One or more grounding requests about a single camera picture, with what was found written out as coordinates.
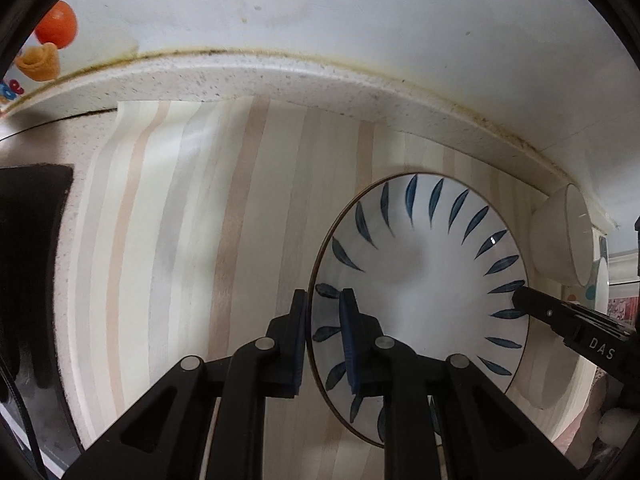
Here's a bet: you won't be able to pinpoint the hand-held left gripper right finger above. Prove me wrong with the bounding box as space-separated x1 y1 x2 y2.
339 288 582 480

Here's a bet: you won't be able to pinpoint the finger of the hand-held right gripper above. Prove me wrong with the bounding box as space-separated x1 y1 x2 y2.
511 285 583 347

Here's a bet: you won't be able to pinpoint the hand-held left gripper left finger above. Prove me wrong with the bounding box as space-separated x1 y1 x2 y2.
62 288 307 480

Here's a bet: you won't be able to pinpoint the white plate blue leaf pattern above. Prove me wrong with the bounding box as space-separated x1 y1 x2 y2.
307 172 531 448

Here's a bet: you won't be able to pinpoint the person's right hand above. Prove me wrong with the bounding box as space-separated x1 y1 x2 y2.
590 377 640 451

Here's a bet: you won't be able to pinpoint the white bowl coloured dots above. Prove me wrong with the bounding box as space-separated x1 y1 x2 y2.
582 255 612 317

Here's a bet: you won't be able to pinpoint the plain white bowl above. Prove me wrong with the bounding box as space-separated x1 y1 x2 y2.
530 183 597 287

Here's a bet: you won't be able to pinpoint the striped table mat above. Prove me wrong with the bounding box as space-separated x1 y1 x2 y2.
65 95 601 453

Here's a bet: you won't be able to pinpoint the black object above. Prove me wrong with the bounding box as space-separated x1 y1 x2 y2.
0 162 76 403

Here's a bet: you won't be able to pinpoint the black cable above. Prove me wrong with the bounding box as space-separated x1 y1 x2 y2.
0 360 47 480

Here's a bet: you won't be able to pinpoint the orange ball wall sticker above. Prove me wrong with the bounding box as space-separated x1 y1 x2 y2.
34 0 80 51

